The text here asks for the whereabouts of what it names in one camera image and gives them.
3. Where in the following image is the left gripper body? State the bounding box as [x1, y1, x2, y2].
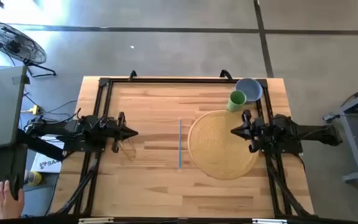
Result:
[103, 111, 126, 154]

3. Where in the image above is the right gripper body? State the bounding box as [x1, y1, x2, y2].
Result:
[242, 109, 265, 154]

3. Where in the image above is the gold metal chopstick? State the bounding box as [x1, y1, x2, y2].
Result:
[119, 141, 134, 162]

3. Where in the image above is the green plastic cup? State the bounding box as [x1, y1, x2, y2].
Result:
[227, 90, 247, 113]

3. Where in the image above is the blue plastic bowl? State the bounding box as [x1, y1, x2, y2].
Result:
[235, 77, 264, 103]

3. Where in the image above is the blue drinking straw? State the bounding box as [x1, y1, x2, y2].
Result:
[178, 118, 183, 170]

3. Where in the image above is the round woven straw placemat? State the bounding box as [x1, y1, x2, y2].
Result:
[187, 110, 260, 180]

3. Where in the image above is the white cardboard box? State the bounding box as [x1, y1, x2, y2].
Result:
[30, 135, 65, 174]

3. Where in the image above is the silver aluminium bar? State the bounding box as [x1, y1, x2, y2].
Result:
[78, 217, 115, 224]
[252, 218, 288, 224]

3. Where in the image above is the person's yellow shoe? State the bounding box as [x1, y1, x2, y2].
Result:
[23, 169, 42, 187]

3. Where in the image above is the grey metal cart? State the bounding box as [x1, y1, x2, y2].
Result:
[323, 80, 358, 183]

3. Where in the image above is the black handheld device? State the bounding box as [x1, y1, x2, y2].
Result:
[6, 173, 22, 200]

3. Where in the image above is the person's hand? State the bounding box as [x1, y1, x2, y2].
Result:
[0, 180, 25, 220]

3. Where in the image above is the black floor fan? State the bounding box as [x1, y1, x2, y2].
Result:
[0, 20, 57, 78]

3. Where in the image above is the black floor cable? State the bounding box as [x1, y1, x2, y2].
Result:
[22, 92, 79, 123]

